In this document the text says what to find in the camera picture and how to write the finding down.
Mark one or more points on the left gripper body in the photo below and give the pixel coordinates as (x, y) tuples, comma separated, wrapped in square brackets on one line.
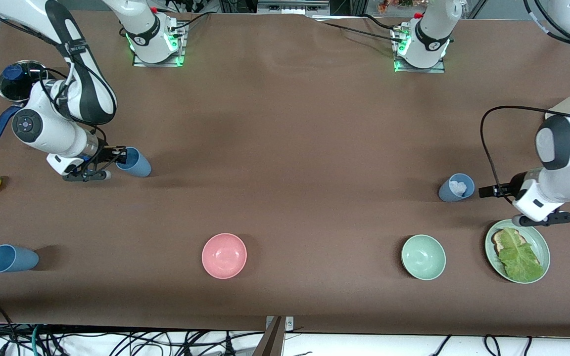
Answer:
[(514, 185)]

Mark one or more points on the blue plastic cup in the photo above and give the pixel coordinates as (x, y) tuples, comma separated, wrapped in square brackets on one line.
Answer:
[(444, 194), (15, 258), (139, 166)]

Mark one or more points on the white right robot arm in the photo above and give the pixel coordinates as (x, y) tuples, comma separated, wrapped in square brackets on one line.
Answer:
[(42, 128)]

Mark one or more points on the white crumpled paper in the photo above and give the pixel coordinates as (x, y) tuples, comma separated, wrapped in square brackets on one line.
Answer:
[(458, 188)]

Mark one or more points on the pale green plate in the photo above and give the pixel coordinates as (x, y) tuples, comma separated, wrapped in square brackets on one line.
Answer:
[(537, 237)]

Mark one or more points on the toast bread slice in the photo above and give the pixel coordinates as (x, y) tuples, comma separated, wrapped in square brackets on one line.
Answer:
[(498, 242)]

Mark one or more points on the green lettuce leaf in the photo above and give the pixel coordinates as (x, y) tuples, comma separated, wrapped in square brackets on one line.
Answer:
[(520, 259)]

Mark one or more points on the glass lid blue knob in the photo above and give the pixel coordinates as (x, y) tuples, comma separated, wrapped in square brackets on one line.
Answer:
[(18, 89)]

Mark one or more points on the pale green bowl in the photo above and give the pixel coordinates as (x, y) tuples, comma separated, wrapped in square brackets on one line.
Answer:
[(423, 257)]

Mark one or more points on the pink bowl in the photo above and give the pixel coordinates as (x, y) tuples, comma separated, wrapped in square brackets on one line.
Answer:
[(224, 255)]

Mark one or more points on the grey metal box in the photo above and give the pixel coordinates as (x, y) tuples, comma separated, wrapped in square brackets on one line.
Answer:
[(292, 6)]

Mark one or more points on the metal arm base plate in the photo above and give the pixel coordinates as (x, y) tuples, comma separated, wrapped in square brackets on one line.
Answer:
[(418, 70), (159, 64)]

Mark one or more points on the metal table bracket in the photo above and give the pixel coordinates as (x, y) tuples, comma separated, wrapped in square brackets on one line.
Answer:
[(289, 322)]

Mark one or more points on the dark table post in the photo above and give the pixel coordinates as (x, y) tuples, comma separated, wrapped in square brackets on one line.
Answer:
[(271, 341)]

